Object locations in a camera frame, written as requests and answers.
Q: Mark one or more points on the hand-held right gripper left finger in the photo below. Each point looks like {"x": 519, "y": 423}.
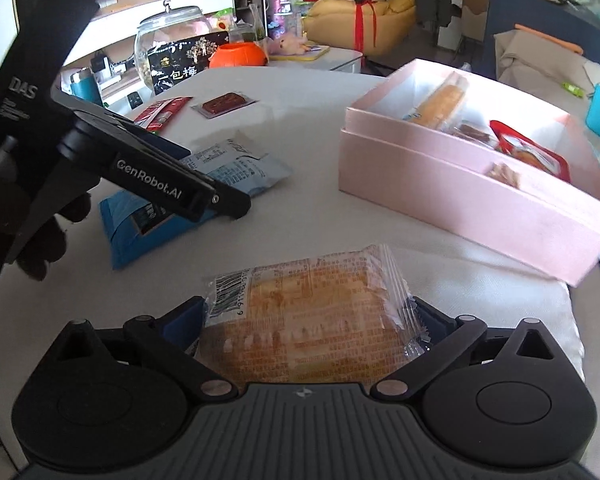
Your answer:
{"x": 180, "y": 325}

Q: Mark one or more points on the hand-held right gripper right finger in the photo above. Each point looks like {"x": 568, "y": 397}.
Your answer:
{"x": 432, "y": 322}

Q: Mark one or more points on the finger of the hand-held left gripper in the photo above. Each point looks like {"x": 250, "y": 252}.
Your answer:
{"x": 200, "y": 172}
{"x": 230, "y": 205}

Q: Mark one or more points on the dark blue snack packet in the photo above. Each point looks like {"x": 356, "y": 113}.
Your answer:
{"x": 125, "y": 235}

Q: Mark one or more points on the clear bread packet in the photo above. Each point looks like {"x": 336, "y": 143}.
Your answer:
{"x": 310, "y": 320}

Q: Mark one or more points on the pink cardboard box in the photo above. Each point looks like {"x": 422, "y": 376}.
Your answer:
{"x": 430, "y": 195}

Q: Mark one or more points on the person's left hand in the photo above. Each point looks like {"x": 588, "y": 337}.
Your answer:
{"x": 55, "y": 240}

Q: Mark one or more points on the pale blue snack packet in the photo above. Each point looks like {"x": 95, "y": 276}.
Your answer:
{"x": 250, "y": 167}

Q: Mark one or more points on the teal bottle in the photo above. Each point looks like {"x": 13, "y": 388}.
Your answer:
{"x": 86, "y": 87}

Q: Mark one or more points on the red stick snack packet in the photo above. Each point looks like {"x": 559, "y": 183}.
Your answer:
{"x": 162, "y": 112}

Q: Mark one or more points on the clear packet with brown snack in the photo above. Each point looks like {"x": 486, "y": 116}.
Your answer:
{"x": 225, "y": 104}

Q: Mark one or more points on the black printed packet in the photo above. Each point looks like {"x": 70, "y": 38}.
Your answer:
{"x": 185, "y": 65}

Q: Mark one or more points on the orange pumpkin-shaped container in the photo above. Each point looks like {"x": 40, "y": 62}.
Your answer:
{"x": 237, "y": 55}

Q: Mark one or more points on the large glass jar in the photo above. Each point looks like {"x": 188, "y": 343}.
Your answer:
{"x": 180, "y": 22}

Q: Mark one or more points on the pink plush doll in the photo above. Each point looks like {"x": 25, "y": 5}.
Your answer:
{"x": 287, "y": 45}

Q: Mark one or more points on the clear nut packet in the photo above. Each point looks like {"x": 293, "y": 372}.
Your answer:
{"x": 502, "y": 174}

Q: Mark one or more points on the yellow tray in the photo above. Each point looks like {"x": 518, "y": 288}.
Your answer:
{"x": 320, "y": 51}

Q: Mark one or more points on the low white table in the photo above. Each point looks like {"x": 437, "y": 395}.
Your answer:
{"x": 345, "y": 60}

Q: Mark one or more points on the small brown snack packet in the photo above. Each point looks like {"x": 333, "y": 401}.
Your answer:
{"x": 472, "y": 135}

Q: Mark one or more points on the yellow armchair with red ribbon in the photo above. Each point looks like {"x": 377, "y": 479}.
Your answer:
{"x": 340, "y": 17}

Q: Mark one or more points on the long bread roll packet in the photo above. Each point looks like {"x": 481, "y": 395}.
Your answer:
{"x": 440, "y": 102}

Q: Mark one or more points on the small green item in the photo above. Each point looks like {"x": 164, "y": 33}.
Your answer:
{"x": 574, "y": 89}

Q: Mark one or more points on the white cardboard box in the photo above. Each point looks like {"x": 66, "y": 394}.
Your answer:
{"x": 460, "y": 20}

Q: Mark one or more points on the orange stick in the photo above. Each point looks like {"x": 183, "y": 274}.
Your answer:
{"x": 547, "y": 36}

